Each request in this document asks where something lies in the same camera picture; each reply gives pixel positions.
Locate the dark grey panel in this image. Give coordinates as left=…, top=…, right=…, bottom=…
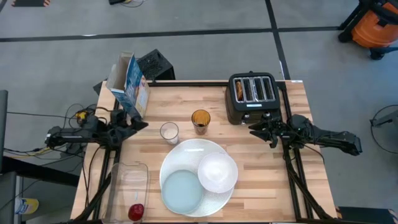
left=0, top=90, right=9, bottom=170

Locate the clear glass with white filling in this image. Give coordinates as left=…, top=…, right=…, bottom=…
left=159, top=121, right=180, bottom=146

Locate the pale blue-grey plate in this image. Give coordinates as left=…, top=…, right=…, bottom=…
left=161, top=169, right=205, bottom=215

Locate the round white woven placemat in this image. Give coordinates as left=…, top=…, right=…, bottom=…
left=159, top=138, right=236, bottom=218

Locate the hazard-striped floor mat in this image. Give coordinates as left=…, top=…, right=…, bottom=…
left=11, top=0, right=51, bottom=8

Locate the toast slice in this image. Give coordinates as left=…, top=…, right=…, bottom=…
left=235, top=80, right=244, bottom=102

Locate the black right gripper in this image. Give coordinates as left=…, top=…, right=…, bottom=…
left=248, top=116, right=292, bottom=149

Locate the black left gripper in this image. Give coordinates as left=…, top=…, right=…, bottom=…
left=108, top=108, right=150, bottom=147

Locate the blue cereal box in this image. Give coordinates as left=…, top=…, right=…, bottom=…
left=105, top=51, right=151, bottom=119

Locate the black perforated crate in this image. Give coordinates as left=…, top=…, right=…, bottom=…
left=136, top=48, right=177, bottom=82

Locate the white and yellow bottle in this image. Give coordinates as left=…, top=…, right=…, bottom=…
left=14, top=196, right=40, bottom=216

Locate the pale pink bowl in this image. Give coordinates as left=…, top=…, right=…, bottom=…
left=197, top=151, right=239, bottom=194

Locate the black four-slot toaster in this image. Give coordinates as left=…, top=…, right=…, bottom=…
left=224, top=72, right=283, bottom=126

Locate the clear plastic container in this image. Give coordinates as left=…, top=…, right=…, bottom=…
left=101, top=161, right=151, bottom=224

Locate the yellow cable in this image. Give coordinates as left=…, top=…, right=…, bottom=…
left=2, top=146, right=53, bottom=159

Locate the round wire stand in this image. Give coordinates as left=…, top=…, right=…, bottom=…
left=369, top=104, right=398, bottom=155

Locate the orange shop vacuum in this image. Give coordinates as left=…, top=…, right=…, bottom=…
left=338, top=0, right=398, bottom=61

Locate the red apple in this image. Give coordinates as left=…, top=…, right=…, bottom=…
left=127, top=203, right=146, bottom=222

